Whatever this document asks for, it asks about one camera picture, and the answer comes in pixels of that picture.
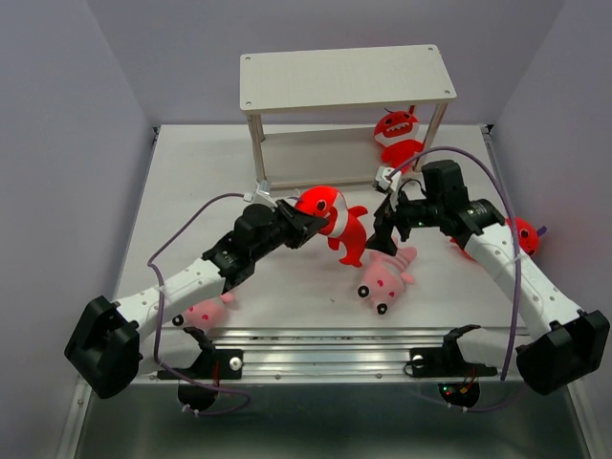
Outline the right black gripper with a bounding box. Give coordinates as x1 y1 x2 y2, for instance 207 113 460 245
362 186 444 256

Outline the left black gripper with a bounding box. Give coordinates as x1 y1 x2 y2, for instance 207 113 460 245
251 199 327 262

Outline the red shark plush toy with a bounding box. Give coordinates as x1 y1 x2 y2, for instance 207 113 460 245
295 186 368 268

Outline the red shark plush white belly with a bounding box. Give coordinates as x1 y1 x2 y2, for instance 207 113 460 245
373 105 424 168

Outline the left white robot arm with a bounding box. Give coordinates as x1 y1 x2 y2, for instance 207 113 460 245
64 200 328 399

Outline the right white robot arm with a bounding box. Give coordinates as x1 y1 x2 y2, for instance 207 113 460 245
366 160 610 395

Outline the white two-tier shelf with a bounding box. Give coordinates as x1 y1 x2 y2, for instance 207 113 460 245
240 44 457 189

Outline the pink striped plush centre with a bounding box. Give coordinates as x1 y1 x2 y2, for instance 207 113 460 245
357 246 418 316

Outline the pink striped plush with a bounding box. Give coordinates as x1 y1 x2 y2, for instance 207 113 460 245
357 246 418 316
171 293 235 331

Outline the pink striped plush left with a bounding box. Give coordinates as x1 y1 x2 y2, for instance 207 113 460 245
171 293 235 331

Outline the red plush purple horn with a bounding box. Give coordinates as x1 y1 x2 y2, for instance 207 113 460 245
451 215 549 262

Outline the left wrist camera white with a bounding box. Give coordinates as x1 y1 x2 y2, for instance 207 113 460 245
243 180 275 207

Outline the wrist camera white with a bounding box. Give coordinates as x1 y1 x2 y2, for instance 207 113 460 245
243 180 275 207
372 165 402 194

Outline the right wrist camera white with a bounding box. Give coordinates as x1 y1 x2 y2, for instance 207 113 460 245
372 165 402 194

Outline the aluminium rail frame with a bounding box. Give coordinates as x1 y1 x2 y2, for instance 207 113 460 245
56 123 603 459

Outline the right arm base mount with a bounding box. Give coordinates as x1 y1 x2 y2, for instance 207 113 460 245
404 324 497 411

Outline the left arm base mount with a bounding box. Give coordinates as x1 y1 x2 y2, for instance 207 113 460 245
154 326 251 418

